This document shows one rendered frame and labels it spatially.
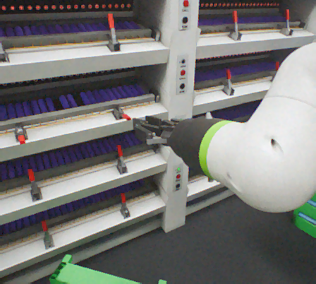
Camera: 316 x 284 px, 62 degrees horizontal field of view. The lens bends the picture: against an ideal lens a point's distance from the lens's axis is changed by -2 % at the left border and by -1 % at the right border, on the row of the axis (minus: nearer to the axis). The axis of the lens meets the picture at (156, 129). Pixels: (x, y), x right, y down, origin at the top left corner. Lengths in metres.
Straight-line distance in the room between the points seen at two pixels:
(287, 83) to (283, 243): 0.94
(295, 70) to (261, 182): 0.15
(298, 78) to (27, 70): 0.55
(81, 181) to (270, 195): 0.65
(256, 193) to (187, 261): 0.79
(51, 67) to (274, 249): 1.00
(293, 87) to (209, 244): 0.88
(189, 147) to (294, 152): 0.16
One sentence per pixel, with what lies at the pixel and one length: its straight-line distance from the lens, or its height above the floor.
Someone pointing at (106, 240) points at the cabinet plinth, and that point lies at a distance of 1.09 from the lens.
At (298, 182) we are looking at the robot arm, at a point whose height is 0.69.
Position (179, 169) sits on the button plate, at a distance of 0.98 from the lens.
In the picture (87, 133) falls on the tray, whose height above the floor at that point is 0.52.
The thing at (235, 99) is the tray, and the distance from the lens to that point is 1.03.
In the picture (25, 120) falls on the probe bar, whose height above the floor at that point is 0.58.
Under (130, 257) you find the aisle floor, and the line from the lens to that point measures 1.09.
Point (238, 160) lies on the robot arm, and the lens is 0.32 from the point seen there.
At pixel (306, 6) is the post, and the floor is 0.83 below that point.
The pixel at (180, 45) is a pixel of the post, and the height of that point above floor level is 0.74.
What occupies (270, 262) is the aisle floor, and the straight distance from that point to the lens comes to 1.15.
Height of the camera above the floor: 0.86
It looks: 26 degrees down
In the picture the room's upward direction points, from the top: straight up
